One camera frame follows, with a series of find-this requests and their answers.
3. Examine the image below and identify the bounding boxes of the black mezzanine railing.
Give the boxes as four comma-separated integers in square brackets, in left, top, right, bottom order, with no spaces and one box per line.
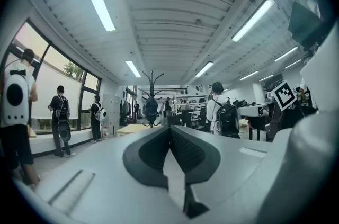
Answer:
[138,87,188,98]

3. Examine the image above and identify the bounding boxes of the shelving with equipment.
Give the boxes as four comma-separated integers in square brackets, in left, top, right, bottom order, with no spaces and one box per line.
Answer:
[173,94,210,127]

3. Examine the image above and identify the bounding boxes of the white desk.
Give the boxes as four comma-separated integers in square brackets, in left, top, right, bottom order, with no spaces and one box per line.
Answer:
[236,103,269,142]

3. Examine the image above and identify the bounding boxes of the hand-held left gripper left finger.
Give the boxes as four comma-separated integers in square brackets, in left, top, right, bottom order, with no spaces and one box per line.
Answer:
[34,124,184,224]

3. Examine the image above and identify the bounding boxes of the clothes rail with garments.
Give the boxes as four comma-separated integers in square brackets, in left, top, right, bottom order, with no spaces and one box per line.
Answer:
[119,100,133,123]

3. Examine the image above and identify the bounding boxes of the black backpack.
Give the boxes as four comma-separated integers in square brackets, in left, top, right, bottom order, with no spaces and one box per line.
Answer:
[54,95,70,122]
[216,101,240,138]

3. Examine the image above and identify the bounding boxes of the narrow white roller blind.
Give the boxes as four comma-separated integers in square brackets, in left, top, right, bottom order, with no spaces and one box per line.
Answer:
[81,89,94,112]

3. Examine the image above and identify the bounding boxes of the light wooden rectangular table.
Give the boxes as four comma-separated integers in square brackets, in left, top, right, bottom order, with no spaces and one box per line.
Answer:
[115,123,162,136]

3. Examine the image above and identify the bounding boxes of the black framed window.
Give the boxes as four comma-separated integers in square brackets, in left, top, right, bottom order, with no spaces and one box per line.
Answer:
[0,19,103,133]

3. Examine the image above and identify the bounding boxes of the black coat rack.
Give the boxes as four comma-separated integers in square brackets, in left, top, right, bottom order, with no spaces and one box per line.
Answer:
[141,70,164,128]

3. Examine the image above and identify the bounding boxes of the black chest harness device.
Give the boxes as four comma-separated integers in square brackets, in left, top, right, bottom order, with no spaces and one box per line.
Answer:
[288,2,328,50]

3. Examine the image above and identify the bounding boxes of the light wooden desk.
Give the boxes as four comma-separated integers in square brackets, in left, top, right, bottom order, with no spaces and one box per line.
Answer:
[26,124,38,139]

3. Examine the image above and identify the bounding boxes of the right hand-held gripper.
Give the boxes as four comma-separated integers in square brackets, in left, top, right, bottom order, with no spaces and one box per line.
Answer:
[264,79,298,112]

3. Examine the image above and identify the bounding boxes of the wide white roller blind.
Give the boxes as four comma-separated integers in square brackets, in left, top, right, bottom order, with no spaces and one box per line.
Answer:
[31,62,82,120]

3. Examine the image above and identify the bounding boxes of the grey metal lockers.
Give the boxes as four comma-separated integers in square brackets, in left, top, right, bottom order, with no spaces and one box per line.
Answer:
[102,94,121,136]

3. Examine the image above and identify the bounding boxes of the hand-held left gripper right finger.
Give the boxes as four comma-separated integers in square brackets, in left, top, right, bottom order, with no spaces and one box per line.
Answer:
[170,124,274,218]

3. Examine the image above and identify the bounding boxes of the white round backpack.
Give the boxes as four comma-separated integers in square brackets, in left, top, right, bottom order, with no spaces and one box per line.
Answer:
[95,107,107,122]
[2,69,29,126]

